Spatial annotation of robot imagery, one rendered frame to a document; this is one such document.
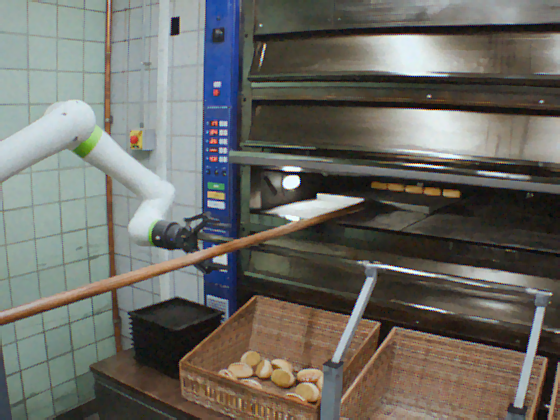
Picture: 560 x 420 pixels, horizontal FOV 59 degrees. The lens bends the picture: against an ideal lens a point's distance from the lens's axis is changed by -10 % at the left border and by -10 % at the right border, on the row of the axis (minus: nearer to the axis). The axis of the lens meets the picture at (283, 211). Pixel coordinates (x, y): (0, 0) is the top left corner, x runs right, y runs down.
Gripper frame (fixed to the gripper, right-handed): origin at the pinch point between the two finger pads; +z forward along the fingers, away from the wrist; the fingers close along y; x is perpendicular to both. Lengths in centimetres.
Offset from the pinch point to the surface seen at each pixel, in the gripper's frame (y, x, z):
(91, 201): 5, -42, -121
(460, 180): -21, -39, 57
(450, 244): 2, -54, 51
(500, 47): -62, -55, 64
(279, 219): 2, -54, -17
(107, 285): 0.3, 44.8, 1.9
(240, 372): 58, -28, -16
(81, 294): 1, 53, 2
